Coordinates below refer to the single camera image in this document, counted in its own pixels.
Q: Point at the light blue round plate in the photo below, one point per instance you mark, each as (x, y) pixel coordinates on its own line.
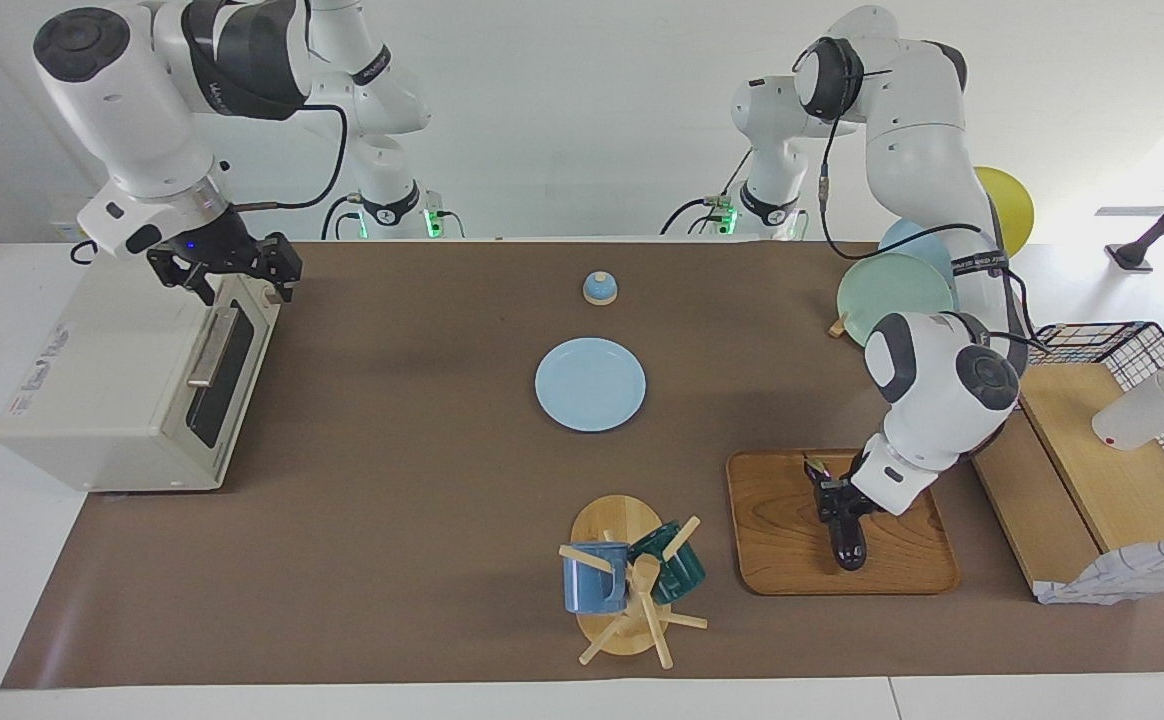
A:
(590, 385)

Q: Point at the black stand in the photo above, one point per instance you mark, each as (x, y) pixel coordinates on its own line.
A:
(1132, 255)

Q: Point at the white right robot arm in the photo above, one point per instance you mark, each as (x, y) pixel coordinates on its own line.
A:
(132, 110)

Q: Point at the yellow plate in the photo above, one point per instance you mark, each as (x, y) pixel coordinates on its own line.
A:
(1007, 205)

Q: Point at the blue mug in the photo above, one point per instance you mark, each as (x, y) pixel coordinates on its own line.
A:
(592, 585)

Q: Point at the toaster oven glass door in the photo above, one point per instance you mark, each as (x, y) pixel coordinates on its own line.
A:
(232, 400)

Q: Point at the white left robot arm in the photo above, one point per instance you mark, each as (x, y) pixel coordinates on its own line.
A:
(922, 130)

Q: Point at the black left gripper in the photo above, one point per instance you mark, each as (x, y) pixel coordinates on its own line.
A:
(842, 495)

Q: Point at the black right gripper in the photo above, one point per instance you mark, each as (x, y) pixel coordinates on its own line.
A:
(217, 245)

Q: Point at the wooden plate rack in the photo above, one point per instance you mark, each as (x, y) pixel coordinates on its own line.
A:
(838, 325)

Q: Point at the wooden stepped shelf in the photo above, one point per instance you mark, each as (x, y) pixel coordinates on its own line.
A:
(1122, 490)

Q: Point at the white patterned cloth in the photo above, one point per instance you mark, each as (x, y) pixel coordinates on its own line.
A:
(1122, 578)

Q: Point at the white cup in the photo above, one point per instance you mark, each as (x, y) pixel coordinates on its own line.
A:
(1142, 415)

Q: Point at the cream toaster oven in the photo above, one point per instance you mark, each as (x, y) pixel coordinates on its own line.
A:
(92, 380)

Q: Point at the wooden mug tree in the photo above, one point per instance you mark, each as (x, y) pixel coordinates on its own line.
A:
(617, 520)

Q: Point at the blue call bell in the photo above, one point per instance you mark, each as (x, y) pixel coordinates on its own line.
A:
(600, 288)

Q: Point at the dark purple eggplant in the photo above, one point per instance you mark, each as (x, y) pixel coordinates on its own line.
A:
(850, 550)

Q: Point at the white power strip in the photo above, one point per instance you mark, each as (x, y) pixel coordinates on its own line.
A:
(67, 232)

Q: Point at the dark green mug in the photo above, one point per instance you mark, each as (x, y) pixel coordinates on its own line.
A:
(682, 575)

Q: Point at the wooden serving tray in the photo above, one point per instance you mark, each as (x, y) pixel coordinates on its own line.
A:
(772, 530)

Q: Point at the brown table mat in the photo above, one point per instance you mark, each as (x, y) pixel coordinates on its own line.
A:
(422, 450)

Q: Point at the mint green plate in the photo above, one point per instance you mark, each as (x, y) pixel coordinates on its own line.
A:
(892, 290)

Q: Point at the pale blue racked plate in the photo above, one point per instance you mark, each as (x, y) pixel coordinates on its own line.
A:
(917, 240)

